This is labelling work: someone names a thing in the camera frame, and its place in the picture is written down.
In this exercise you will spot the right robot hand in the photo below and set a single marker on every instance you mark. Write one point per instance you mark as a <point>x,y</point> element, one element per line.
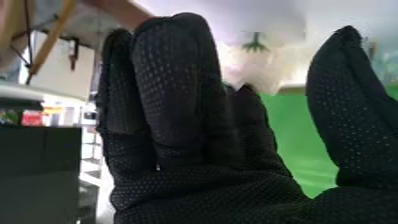
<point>196,150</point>

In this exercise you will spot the white flower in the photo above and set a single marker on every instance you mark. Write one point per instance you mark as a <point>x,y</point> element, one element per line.
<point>267,66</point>

